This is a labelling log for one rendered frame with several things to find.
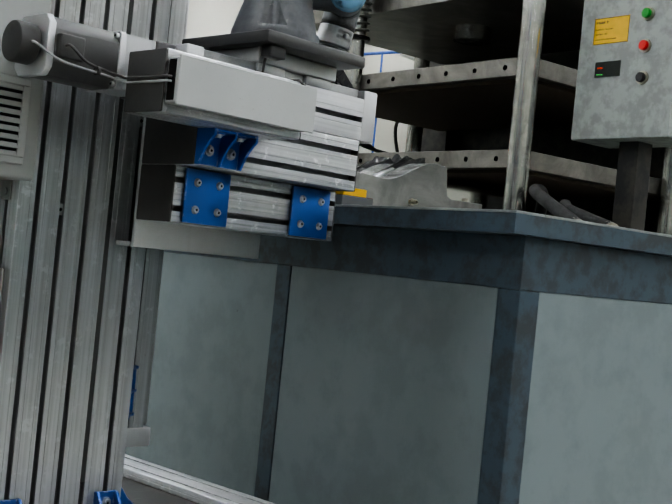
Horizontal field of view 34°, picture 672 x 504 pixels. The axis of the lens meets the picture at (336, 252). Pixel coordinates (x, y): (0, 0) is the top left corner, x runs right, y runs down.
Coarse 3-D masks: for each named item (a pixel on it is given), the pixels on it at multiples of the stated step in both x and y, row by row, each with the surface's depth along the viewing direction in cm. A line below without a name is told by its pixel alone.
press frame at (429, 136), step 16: (432, 64) 436; (448, 64) 429; (560, 64) 393; (576, 64) 388; (544, 128) 396; (560, 128) 391; (432, 144) 432; (448, 144) 427; (464, 144) 427; (480, 144) 420; (496, 144) 414; (544, 144) 396; (560, 144) 390; (576, 144) 385; (576, 160) 384; (592, 160) 379; (608, 160) 373; (656, 160) 359; (656, 176) 358; (592, 208) 377; (608, 208) 372; (656, 208) 357; (656, 224) 357
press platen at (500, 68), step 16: (464, 64) 317; (480, 64) 312; (496, 64) 307; (512, 64) 302; (544, 64) 301; (368, 80) 350; (384, 80) 343; (400, 80) 337; (416, 80) 332; (432, 80) 326; (448, 80) 321; (464, 80) 316; (480, 80) 314; (544, 80) 304; (560, 80) 305; (576, 80) 310
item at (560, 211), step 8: (536, 192) 265; (544, 192) 262; (536, 200) 264; (544, 200) 256; (552, 200) 252; (552, 208) 248; (560, 208) 244; (560, 216) 241; (568, 216) 236; (576, 216) 235
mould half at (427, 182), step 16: (368, 176) 241; (384, 176) 250; (400, 176) 247; (416, 176) 250; (432, 176) 253; (368, 192) 241; (384, 192) 244; (400, 192) 247; (416, 192) 250; (432, 192) 253; (480, 208) 263
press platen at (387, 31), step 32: (384, 0) 351; (416, 0) 339; (448, 0) 328; (480, 0) 324; (512, 0) 320; (576, 0) 313; (384, 32) 381; (416, 32) 376; (448, 32) 371; (512, 32) 361; (544, 32) 357; (576, 32) 352
